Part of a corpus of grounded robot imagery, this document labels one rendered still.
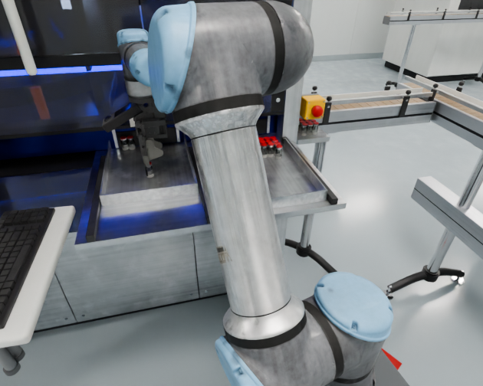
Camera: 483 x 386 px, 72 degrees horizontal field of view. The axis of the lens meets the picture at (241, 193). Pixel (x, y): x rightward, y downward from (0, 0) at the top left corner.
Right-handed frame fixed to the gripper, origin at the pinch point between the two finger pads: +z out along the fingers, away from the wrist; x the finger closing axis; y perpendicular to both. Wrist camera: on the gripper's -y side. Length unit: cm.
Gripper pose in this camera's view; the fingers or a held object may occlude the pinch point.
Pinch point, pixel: (146, 161)
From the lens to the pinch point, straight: 102.7
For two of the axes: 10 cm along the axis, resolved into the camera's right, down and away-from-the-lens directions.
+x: -2.5, -5.6, 7.9
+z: -0.1, 8.2, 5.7
